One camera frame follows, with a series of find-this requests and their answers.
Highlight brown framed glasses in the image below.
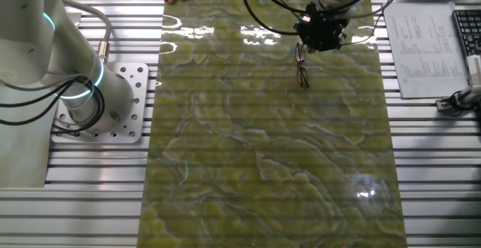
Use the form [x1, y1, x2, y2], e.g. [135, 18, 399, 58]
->
[295, 41, 310, 89]

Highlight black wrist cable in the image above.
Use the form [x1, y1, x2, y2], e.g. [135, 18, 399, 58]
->
[238, 0, 405, 47]

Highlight grey base hose cable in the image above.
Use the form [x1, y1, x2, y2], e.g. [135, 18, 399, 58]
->
[62, 0, 113, 65]

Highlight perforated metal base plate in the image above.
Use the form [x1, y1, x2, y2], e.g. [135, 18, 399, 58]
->
[50, 62, 150, 145]

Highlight black keyboard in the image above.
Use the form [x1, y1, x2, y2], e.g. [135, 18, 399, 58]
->
[452, 9, 481, 59]

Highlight black arm base cable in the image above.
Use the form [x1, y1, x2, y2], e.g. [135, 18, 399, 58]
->
[0, 74, 107, 135]

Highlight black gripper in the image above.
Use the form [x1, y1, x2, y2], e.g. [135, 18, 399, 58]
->
[293, 13, 349, 53]

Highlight green marble pattern mat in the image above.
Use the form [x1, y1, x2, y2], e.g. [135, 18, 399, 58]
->
[135, 0, 409, 248]

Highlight paper with printed table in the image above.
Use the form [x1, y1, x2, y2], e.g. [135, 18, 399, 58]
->
[382, 2, 470, 99]

